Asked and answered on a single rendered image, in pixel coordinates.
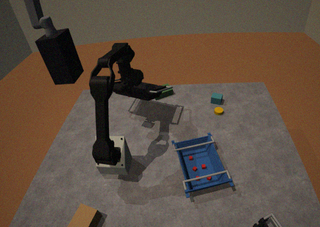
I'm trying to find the green rectangular block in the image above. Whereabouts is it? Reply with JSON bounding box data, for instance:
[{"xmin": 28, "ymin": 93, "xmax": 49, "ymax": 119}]
[{"xmin": 155, "ymin": 83, "xmax": 174, "ymax": 100}]

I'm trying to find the blue plastic tray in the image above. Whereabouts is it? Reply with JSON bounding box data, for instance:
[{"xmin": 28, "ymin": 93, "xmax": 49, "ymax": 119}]
[{"xmin": 171, "ymin": 132, "xmax": 234, "ymax": 198}]

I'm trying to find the small teal block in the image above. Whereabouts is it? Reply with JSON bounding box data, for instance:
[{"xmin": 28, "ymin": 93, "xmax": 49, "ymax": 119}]
[{"xmin": 210, "ymin": 92, "xmax": 223, "ymax": 105}]

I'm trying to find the yellow short cylinder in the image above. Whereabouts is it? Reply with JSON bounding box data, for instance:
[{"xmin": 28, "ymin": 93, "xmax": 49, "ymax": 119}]
[{"xmin": 214, "ymin": 107, "xmax": 224, "ymax": 116}]

